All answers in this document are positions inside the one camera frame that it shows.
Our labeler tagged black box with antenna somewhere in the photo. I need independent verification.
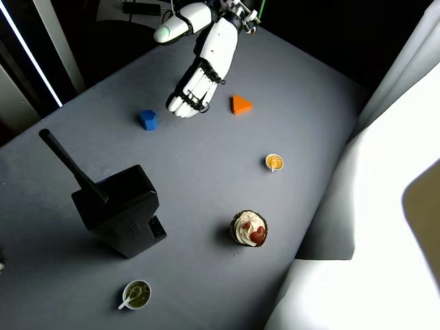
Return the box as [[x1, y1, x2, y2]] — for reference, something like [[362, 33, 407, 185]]
[[38, 129, 168, 259]]

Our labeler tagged orange triangular block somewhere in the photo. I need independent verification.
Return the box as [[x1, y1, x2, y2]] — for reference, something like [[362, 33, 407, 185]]
[[230, 94, 254, 116]]

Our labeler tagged blue hexagonal block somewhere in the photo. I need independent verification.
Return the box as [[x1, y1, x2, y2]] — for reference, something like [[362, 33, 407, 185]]
[[139, 109, 159, 131]]

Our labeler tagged small white cup orange drink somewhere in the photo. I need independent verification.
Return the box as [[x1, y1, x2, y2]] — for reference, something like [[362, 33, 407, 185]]
[[265, 153, 285, 173]]

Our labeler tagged grey table cloth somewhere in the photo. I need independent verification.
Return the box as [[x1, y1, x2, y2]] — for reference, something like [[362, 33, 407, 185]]
[[0, 25, 371, 330]]

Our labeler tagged white pillar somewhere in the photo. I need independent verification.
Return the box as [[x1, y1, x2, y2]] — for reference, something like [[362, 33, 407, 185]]
[[32, 0, 87, 94]]

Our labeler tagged toy cupcake with cream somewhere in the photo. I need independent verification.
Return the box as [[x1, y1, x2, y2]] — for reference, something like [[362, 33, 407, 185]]
[[229, 210, 269, 248]]

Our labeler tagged white light strip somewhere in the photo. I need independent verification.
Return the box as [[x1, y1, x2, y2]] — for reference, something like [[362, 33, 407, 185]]
[[0, 0, 65, 108]]

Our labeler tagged white curtain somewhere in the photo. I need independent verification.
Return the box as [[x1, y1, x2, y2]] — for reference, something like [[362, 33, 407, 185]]
[[264, 0, 440, 330]]

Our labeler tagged white bowl green soup spoon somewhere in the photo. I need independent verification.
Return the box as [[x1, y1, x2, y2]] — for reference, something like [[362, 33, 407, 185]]
[[118, 279, 153, 311]]

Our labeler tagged beige panel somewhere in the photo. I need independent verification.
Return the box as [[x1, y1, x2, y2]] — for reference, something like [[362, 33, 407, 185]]
[[401, 160, 440, 280]]

